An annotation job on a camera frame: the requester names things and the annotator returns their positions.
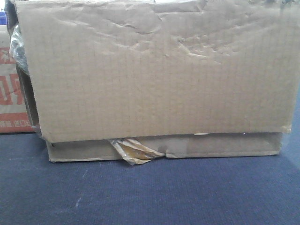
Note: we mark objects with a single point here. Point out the blue plastic bin far left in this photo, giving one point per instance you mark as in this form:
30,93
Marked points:
3,18

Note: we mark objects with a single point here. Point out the clear crumpled plastic wrap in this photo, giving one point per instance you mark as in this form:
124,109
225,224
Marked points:
17,50

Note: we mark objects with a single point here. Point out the large brown cardboard box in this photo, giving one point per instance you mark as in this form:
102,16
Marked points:
139,80

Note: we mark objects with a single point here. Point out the red printed cardboard box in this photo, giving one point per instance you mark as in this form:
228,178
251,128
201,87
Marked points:
13,113

